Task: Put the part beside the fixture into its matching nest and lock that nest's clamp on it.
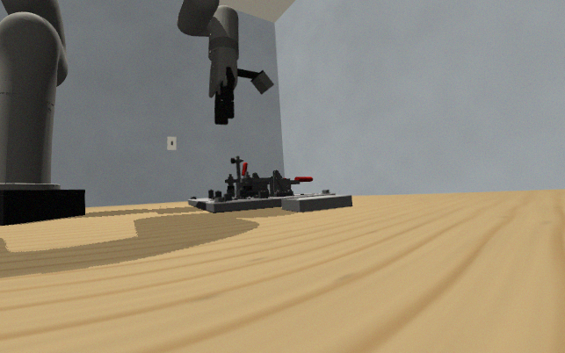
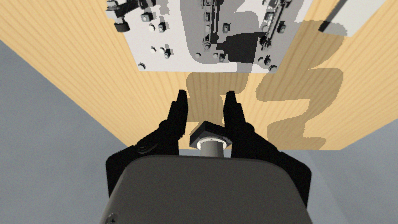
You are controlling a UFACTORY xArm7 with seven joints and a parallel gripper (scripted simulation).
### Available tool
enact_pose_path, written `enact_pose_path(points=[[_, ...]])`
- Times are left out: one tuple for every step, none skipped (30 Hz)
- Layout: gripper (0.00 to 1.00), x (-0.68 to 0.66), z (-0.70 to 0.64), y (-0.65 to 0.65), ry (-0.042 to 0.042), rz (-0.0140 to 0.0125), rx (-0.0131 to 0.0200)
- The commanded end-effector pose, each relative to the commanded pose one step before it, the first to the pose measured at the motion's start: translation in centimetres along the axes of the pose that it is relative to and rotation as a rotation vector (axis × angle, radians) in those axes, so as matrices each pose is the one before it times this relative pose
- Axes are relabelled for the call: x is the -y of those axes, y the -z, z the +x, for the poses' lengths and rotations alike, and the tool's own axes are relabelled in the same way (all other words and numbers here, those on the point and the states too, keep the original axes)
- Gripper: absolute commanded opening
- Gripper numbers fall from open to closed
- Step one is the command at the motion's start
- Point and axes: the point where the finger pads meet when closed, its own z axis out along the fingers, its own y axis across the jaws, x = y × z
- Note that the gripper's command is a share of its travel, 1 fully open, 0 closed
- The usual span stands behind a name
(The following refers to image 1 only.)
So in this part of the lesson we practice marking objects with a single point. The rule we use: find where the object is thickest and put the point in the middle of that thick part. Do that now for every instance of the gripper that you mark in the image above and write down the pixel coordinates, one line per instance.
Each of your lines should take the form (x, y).
(223, 58)

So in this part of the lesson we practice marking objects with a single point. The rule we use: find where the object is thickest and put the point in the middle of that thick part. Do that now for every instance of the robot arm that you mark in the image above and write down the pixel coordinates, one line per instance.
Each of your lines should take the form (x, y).
(30, 53)

